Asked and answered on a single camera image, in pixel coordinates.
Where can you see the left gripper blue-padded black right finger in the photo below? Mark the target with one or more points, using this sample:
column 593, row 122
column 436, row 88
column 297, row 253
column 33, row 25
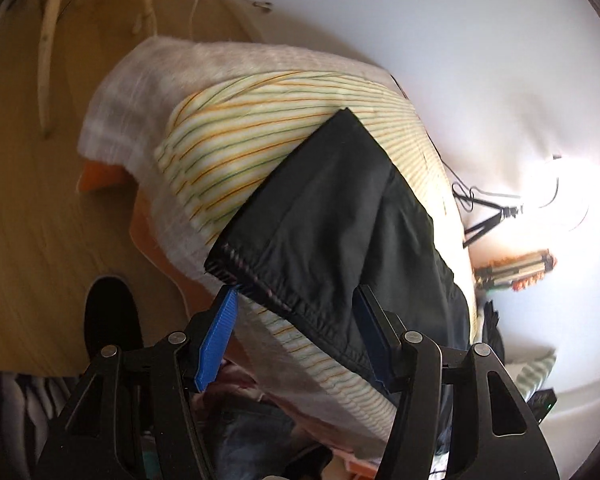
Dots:
column 494, row 434

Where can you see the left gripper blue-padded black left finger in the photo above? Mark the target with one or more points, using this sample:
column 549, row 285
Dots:
column 125, row 394

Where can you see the black pants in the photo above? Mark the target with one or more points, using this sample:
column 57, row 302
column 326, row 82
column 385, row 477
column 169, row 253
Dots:
column 334, row 214

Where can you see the black tracker with green led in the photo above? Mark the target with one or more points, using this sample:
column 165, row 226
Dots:
column 541, row 403

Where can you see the green white patterned pillow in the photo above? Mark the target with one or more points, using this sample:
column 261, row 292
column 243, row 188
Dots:
column 529, row 376

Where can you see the stack of folded clothes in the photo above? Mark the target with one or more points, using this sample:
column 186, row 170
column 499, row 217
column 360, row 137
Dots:
column 491, row 334

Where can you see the black shoe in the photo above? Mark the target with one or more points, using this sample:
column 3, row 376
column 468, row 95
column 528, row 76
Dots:
column 110, row 317

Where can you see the folded silver tripod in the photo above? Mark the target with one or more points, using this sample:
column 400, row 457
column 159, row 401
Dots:
column 515, row 272

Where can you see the black mini tripod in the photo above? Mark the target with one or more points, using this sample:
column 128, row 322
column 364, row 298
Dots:
column 480, row 229

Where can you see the yellow striped bed sheet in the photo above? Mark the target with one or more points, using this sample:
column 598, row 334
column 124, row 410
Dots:
column 223, row 141

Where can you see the white checkered blanket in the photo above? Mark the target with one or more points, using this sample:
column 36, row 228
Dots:
column 127, row 119

